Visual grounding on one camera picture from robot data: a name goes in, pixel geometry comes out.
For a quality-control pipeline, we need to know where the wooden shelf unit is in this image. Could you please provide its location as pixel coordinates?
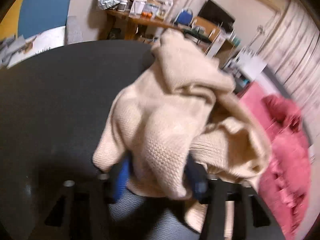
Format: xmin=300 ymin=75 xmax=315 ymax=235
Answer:
xmin=192 ymin=16 xmax=238 ymax=60

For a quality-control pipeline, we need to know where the grey yellow blue chair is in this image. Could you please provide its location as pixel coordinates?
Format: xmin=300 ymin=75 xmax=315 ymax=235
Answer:
xmin=0 ymin=0 xmax=83 ymax=69

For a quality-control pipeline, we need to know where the black monitor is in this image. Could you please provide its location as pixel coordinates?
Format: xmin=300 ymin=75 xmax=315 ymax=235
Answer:
xmin=197 ymin=0 xmax=235 ymax=28

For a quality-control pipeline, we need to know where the pink blanket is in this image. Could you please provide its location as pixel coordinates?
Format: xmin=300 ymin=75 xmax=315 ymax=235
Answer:
xmin=237 ymin=82 xmax=313 ymax=240

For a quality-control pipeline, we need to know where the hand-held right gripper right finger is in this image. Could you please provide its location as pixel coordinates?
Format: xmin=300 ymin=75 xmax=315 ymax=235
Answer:
xmin=186 ymin=155 xmax=272 ymax=240

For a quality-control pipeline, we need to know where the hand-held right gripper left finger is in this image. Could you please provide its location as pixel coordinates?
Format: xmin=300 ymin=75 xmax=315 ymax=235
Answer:
xmin=44 ymin=155 xmax=133 ymax=240

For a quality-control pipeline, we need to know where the grey-blue garment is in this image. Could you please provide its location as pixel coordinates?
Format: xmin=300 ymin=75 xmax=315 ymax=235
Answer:
xmin=0 ymin=35 xmax=34 ymax=67

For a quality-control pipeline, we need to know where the silver foil bag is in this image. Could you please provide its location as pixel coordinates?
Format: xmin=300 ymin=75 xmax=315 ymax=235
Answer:
xmin=96 ymin=0 xmax=123 ymax=10

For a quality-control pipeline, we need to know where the wooden desk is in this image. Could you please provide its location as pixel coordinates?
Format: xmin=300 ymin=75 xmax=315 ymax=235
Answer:
xmin=99 ymin=9 xmax=185 ymax=43

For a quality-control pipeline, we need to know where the small blue chair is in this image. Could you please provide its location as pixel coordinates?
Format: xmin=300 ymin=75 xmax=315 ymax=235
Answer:
xmin=174 ymin=8 xmax=193 ymax=27

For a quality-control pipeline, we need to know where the beige knit sweater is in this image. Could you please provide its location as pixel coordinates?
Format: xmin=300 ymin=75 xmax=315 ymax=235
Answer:
xmin=92 ymin=29 xmax=273 ymax=233

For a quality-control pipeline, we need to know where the white upright card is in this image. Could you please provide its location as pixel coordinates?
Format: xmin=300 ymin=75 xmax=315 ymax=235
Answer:
xmin=129 ymin=0 xmax=145 ymax=18

